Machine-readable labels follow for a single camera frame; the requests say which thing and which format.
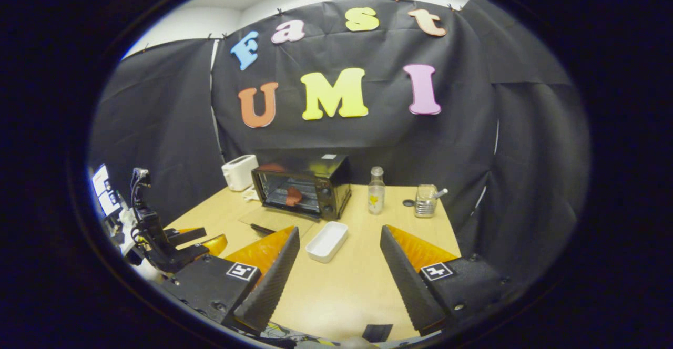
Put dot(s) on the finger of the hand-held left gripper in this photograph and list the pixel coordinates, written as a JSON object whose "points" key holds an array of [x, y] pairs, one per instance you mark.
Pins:
{"points": [[216, 245], [184, 236]]}

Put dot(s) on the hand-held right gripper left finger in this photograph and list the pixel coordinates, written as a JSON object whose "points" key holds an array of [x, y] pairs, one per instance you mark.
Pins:
{"points": [[271, 286]]}

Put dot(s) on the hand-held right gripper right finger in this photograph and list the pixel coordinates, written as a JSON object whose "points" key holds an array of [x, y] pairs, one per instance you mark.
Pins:
{"points": [[407, 280]]}

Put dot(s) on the brown meat piece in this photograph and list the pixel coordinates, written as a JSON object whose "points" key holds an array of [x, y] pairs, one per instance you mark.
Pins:
{"points": [[293, 196]]}

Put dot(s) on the black electric oven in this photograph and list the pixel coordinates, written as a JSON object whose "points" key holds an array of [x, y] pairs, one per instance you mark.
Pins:
{"points": [[336, 186]]}

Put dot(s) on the black table clamp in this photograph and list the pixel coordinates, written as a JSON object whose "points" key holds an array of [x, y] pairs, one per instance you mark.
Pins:
{"points": [[376, 333]]}

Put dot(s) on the white rectangular dish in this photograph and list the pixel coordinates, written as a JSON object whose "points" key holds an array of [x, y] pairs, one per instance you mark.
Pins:
{"points": [[327, 241]]}

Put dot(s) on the white labelled box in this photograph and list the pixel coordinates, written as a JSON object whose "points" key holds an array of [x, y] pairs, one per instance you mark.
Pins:
{"points": [[105, 191]]}

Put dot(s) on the white toaster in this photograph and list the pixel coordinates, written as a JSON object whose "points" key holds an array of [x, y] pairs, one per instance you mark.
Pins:
{"points": [[239, 173]]}

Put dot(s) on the ribbed glass jar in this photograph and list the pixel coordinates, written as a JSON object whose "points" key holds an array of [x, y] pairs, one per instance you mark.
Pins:
{"points": [[425, 207]]}

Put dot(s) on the white rounded object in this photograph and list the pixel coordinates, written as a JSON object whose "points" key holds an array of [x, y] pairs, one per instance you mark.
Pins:
{"points": [[360, 344]]}

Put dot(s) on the clear glass bottle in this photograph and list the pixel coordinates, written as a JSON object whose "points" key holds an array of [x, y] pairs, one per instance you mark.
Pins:
{"points": [[376, 199]]}

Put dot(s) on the black backdrop cloth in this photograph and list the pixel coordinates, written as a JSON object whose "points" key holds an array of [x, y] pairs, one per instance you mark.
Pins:
{"points": [[447, 144]]}

